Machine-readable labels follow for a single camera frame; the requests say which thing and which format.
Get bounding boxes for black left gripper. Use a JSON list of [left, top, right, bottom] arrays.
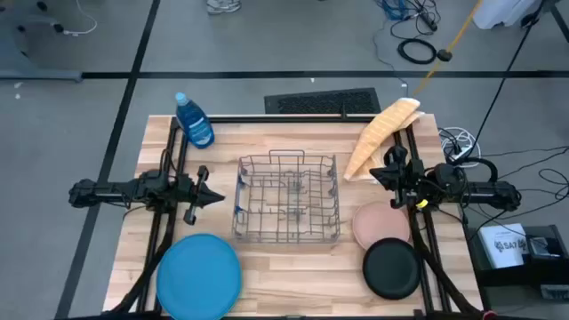
[[176, 164, 226, 226]]

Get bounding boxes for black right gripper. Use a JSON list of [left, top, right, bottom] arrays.
[[369, 145, 429, 210]]

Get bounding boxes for pink plastic plate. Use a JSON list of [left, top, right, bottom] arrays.
[[351, 200, 412, 252]]

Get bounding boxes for blue plastic plate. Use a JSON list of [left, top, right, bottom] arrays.
[[156, 233, 244, 320]]

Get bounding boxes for black plastic plate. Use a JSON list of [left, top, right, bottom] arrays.
[[361, 236, 422, 301]]

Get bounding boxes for yellow checked dish towel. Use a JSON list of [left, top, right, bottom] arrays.
[[342, 97, 427, 184]]

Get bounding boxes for blue dish soap bottle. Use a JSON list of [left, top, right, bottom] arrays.
[[173, 92, 216, 150]]

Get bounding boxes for black floor vent grille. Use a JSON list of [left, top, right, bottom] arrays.
[[263, 86, 383, 116]]

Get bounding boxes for white printed booklet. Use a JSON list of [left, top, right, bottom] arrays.
[[477, 222, 531, 270]]

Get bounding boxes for black power strip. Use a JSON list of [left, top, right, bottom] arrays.
[[417, 9, 440, 33]]

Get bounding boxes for black storage box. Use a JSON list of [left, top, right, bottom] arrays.
[[468, 223, 569, 289]]

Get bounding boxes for grey device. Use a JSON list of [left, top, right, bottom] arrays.
[[525, 235, 562, 260]]

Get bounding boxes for person's shoe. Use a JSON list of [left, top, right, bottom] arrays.
[[205, 0, 243, 16]]

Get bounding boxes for white bag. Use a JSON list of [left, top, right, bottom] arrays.
[[471, 0, 542, 31]]

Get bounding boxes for grey furniture base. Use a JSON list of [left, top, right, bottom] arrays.
[[0, 0, 84, 84]]

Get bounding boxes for black metal table frame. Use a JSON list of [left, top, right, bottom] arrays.
[[104, 114, 486, 320]]

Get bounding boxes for white power strip with cables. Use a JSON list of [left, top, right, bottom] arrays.
[[437, 126, 483, 170]]

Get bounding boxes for grey wire dish rack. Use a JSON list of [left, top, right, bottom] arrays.
[[231, 149, 342, 245]]

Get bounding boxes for thick black cable loop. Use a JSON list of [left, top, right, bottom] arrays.
[[447, 156, 500, 184]]

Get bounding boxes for coiled black cable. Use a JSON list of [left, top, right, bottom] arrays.
[[396, 36, 438, 66]]

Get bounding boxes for yellow cord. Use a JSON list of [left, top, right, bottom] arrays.
[[412, 0, 485, 97]]

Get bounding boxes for black slanted cable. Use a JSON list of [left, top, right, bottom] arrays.
[[469, 0, 552, 155]]

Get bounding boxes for blue cable bundle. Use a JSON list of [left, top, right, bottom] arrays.
[[376, 0, 409, 22]]

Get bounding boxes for thin black floor cables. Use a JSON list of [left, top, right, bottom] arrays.
[[475, 145, 569, 223]]

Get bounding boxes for white floor cable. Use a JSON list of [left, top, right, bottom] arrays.
[[61, 0, 99, 37]]

